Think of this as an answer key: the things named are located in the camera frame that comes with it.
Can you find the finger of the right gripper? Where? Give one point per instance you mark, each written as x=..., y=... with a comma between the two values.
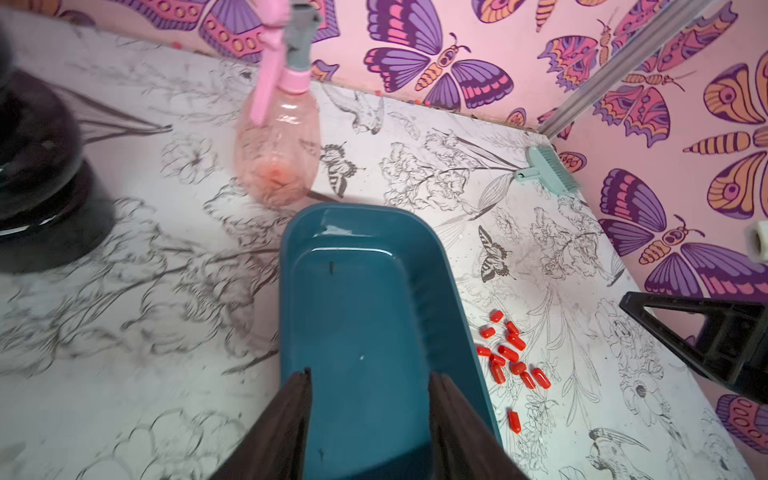
x=731, y=347

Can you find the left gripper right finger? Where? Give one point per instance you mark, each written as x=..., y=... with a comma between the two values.
x=462, y=446

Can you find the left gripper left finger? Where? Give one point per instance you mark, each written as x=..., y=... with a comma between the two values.
x=275, y=446

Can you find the teal plastic storage box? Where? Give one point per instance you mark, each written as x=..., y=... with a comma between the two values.
x=369, y=305

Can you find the pink spray bottle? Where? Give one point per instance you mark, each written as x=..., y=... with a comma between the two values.
x=277, y=144

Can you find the green plant in black vase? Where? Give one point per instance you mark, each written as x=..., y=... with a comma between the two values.
x=54, y=209

